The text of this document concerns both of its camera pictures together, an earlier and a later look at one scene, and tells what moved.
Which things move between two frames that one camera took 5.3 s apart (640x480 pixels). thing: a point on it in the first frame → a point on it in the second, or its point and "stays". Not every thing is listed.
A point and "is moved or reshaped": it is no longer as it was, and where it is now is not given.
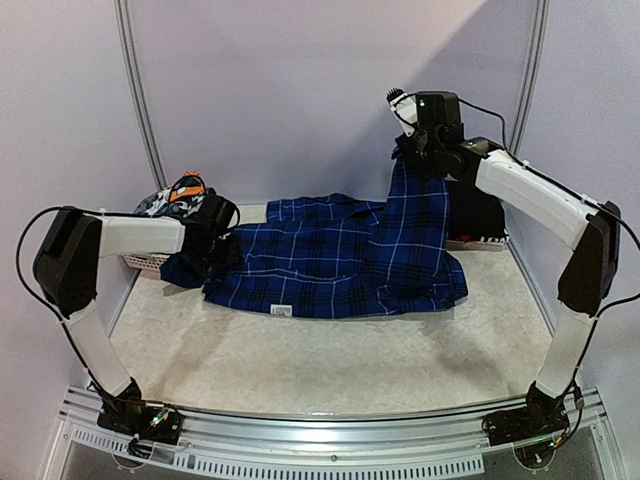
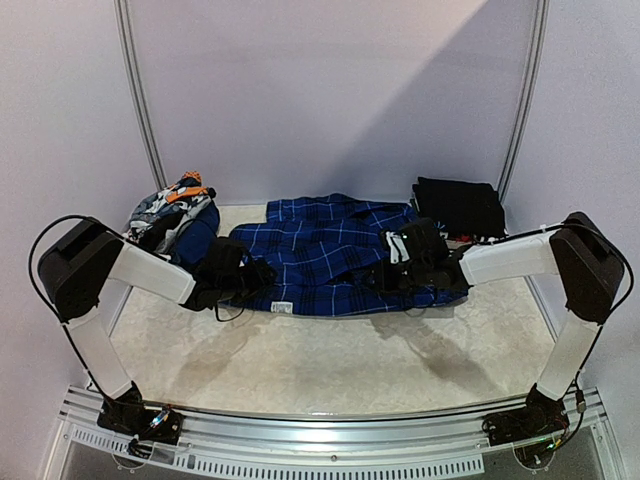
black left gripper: [235, 255] → [260, 275]
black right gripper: [415, 148] → [388, 275]
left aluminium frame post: [139, 92] stays
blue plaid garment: [332, 254] is moved or reshaped
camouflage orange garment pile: [181, 198] stays
